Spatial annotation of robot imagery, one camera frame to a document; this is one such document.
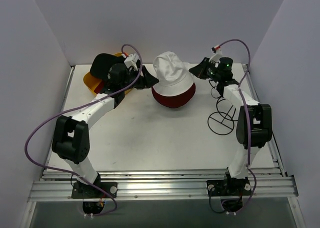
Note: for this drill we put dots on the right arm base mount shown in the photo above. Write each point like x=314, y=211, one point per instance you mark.
x=221, y=188

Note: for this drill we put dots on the dark red hat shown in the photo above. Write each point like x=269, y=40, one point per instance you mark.
x=99, y=87
x=175, y=101

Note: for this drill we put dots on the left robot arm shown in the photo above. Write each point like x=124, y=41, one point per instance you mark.
x=71, y=139

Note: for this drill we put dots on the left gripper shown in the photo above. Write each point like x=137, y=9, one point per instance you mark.
x=139, y=81

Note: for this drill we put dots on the yellow bin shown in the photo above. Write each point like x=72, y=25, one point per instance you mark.
x=91, y=84

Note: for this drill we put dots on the aluminium rail frame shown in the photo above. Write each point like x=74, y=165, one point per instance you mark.
x=155, y=153

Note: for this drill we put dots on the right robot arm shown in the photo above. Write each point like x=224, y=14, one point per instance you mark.
x=254, y=125

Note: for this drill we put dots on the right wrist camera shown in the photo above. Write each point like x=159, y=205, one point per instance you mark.
x=216, y=54

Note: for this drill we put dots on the black cap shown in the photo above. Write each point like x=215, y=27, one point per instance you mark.
x=103, y=63

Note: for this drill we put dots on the black wire hat stand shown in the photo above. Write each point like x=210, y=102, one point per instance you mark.
x=226, y=119

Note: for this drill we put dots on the white hat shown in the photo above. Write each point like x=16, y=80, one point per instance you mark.
x=173, y=75

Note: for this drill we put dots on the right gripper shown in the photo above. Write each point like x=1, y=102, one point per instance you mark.
x=205, y=70

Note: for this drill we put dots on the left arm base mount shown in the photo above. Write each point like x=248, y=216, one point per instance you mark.
x=82, y=191

